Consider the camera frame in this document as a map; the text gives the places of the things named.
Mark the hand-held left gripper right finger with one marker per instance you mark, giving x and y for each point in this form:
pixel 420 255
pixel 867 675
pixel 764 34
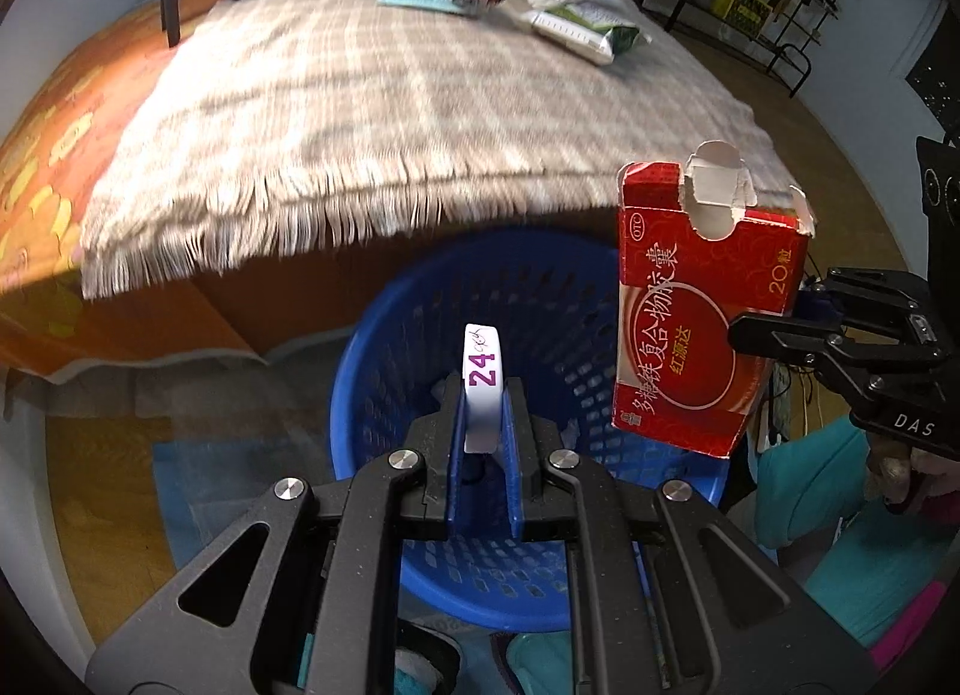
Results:
pixel 512 474

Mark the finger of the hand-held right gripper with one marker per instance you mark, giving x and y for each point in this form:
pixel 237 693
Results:
pixel 780 337
pixel 862 290

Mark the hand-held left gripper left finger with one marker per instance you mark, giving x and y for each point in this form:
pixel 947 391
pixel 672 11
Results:
pixel 454 466

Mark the white wristband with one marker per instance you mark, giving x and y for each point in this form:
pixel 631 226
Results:
pixel 484 388

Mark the red cardboard box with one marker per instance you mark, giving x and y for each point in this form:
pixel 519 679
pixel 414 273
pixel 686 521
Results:
pixel 690 335

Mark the blue plastic basket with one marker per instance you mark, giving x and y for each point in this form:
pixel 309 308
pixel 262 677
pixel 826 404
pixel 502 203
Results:
pixel 585 365

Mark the person's right forearm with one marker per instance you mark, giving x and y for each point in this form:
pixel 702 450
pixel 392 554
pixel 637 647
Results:
pixel 941 496

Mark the person's right hand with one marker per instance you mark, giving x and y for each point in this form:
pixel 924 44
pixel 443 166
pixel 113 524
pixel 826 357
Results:
pixel 892 470

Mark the person's teal trouser leg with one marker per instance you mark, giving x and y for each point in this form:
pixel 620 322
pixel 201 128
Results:
pixel 832 515

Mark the dark shoe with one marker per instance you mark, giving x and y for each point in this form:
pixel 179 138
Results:
pixel 427 657

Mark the black clothes rack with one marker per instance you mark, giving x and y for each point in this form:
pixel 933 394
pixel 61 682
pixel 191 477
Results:
pixel 802 43

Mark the yellow crate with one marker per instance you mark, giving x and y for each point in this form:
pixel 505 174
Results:
pixel 742 5

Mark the beige plaid fringed cloth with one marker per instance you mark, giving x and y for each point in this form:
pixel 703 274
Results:
pixel 375 118

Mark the green wipes packet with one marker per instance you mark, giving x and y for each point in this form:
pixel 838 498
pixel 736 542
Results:
pixel 592 32

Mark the teal packet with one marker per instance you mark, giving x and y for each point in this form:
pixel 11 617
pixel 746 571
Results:
pixel 416 0

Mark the orange floral blanket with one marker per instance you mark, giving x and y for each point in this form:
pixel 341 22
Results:
pixel 52 178

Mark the dark wall poster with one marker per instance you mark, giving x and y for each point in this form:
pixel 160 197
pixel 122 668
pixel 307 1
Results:
pixel 926 84

